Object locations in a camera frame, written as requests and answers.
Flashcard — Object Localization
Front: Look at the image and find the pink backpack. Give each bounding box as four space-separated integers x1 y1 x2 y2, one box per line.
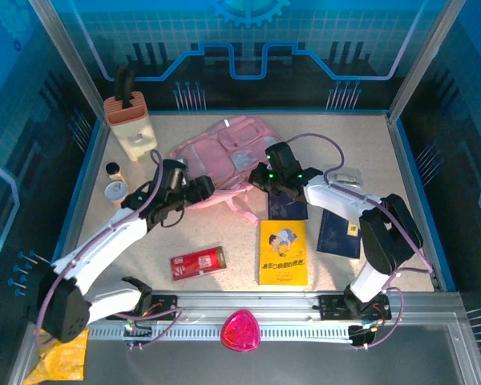
168 115 284 221

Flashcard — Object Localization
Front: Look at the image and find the plain dark blue book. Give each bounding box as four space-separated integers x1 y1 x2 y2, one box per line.
266 192 309 221

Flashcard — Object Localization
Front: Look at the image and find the red pencil case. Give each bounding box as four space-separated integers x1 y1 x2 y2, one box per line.
169 245 228 282

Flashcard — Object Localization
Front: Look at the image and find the yellow cartoon cover book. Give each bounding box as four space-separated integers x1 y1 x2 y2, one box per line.
257 219 309 287

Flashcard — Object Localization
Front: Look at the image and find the dark blue book yellow label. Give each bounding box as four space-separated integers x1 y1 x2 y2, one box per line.
316 208 364 260

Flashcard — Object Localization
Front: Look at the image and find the tin can silver lid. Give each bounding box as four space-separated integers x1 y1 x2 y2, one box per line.
103 180 134 209

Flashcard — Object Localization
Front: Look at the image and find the small jar black lid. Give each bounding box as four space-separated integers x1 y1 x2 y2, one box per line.
105 161 127 184

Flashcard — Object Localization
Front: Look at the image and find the clear plastic bag with item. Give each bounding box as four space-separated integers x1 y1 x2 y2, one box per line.
326 168 364 189

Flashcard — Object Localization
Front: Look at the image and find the beige knife block orange top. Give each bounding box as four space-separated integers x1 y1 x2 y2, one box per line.
103 91 158 163

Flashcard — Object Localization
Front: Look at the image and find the pink triangular button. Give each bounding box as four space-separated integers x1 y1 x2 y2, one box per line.
219 308 261 354

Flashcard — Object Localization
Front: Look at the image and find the yellow plastic bag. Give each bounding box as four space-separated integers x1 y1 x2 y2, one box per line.
22 326 90 382

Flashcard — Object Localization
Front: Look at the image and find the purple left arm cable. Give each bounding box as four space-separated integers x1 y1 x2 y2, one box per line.
34 149 185 350

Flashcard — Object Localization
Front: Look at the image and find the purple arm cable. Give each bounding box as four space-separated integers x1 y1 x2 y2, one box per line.
34 149 185 350
288 132 436 350

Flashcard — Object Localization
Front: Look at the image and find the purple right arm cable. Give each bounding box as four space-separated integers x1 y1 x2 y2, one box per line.
288 132 436 350

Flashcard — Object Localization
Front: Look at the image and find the aluminium side rail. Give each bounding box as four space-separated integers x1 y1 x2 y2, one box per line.
50 120 109 265
386 114 458 292

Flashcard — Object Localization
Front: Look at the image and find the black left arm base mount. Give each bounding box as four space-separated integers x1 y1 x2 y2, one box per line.
106 294 179 322

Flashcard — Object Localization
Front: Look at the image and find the aluminium slotted mounting rail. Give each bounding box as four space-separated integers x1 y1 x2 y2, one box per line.
87 290 458 342

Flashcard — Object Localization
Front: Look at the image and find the black knife handle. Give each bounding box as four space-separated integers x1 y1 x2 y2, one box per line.
115 66 136 110

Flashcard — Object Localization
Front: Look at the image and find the small circuit board with wires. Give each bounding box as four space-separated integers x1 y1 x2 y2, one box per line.
122 320 153 350
346 320 386 350

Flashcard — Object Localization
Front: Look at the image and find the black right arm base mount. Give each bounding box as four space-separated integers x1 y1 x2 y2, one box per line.
318 294 392 322

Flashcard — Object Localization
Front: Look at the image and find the aluminium frame post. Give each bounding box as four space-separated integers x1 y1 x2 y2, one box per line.
27 0 107 125
386 0 466 124

